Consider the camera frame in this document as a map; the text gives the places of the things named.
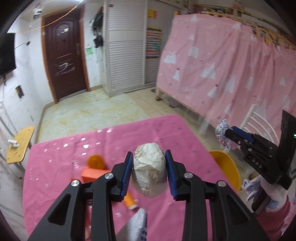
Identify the pink star tablecloth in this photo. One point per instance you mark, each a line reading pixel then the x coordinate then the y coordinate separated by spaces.
pixel 53 164

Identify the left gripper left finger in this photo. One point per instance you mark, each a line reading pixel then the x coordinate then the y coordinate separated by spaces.
pixel 66 218

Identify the patterned cloth scrap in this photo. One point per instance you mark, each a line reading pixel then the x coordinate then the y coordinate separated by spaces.
pixel 220 132

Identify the orange bottle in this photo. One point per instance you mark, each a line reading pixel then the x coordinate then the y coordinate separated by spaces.
pixel 130 202

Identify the colourful grid poster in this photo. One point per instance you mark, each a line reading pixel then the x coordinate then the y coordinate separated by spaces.
pixel 153 43

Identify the paper ball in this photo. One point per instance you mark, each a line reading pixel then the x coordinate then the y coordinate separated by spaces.
pixel 149 176

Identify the right gloved hand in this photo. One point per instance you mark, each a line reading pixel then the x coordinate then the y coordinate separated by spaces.
pixel 277 194

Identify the orange cardboard box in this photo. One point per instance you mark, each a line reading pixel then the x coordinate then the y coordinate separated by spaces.
pixel 91 175

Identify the pink tree pattern curtain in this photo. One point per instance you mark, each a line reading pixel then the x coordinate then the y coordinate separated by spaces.
pixel 218 68

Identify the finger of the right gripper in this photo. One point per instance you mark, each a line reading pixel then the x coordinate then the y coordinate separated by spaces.
pixel 233 141
pixel 242 134

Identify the black wall television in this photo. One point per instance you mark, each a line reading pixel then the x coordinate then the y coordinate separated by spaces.
pixel 7 54

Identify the left gloved hand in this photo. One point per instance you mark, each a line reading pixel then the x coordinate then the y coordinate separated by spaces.
pixel 135 229

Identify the orange round lid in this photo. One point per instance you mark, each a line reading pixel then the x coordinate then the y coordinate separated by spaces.
pixel 96 162

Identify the white object on chair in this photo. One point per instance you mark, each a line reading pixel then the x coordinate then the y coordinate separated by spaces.
pixel 13 143

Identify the dark brown door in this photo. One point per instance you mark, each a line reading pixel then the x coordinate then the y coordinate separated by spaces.
pixel 62 37

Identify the white louvered wardrobe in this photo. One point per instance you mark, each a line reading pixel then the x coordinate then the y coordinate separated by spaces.
pixel 125 26

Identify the white chair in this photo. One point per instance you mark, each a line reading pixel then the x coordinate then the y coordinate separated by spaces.
pixel 256 123

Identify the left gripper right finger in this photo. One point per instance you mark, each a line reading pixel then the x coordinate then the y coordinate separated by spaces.
pixel 213 210

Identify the black hanging bags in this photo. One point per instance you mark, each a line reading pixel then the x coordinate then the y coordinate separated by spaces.
pixel 96 27

